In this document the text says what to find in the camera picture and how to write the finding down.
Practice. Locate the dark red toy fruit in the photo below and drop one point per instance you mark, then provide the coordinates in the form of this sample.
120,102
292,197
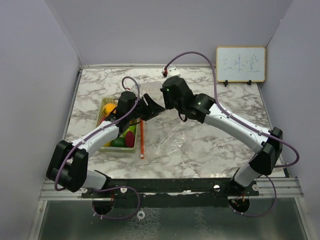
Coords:
129,139

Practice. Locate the light green toy apple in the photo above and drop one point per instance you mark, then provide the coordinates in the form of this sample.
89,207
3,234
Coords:
132,129

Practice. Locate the orange toy citrus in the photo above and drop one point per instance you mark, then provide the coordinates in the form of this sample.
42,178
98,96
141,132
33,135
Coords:
108,108

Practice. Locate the pale green plastic basket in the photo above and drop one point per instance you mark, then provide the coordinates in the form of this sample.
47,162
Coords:
100,119

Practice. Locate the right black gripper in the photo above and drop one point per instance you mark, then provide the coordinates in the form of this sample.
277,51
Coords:
167,105

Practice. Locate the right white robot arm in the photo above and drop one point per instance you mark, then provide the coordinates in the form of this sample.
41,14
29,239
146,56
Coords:
204,109

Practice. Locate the clear zip top bag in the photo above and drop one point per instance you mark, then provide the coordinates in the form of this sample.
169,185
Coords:
163,135

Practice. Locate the dark green toy lime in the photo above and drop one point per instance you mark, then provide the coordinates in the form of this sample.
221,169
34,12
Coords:
118,143

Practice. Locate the small whiteboard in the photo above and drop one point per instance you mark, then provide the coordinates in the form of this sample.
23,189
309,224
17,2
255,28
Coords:
241,64

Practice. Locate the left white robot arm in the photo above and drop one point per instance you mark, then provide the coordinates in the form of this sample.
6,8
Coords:
68,167

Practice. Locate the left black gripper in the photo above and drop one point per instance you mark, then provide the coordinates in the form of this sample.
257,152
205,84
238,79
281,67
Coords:
152,109

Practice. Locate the yellow toy lemon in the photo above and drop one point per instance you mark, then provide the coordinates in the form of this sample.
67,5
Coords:
108,144

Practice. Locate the clear bag orange slider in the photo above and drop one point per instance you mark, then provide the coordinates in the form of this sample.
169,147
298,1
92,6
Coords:
142,142

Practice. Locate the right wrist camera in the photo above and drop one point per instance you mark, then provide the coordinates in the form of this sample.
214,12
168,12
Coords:
171,71

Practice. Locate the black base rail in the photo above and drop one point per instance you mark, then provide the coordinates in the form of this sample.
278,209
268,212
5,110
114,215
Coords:
171,192

